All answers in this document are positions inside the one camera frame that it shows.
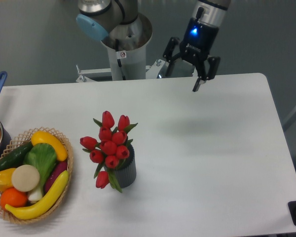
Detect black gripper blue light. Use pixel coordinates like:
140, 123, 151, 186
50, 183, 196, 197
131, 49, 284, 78
163, 23, 221, 92

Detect orange fruit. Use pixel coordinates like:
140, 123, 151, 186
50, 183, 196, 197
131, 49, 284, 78
0, 188, 28, 209

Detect green leafy bok choy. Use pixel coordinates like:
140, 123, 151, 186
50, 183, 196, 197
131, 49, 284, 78
23, 143, 57, 203

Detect dark grey ribbed vase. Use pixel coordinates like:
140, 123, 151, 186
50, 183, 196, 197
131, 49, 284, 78
104, 145, 137, 193

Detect red tulip bouquet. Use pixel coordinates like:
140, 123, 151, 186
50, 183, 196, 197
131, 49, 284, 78
80, 111, 138, 189

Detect purple sweet potato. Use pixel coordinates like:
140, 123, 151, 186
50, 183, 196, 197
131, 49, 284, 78
44, 161, 67, 193

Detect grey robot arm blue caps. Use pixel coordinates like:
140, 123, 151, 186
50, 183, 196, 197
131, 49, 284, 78
76, 0, 231, 92

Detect yellow banana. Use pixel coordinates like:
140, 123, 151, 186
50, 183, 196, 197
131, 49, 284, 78
5, 170, 69, 220

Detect green cucumber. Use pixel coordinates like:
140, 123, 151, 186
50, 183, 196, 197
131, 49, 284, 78
0, 142, 33, 171

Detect yellow bell pepper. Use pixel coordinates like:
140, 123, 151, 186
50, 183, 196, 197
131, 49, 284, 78
0, 168, 16, 192

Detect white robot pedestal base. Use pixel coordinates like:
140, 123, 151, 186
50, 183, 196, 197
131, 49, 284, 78
75, 45, 203, 83

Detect beige round disc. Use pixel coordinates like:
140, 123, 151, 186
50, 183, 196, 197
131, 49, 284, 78
11, 164, 40, 192

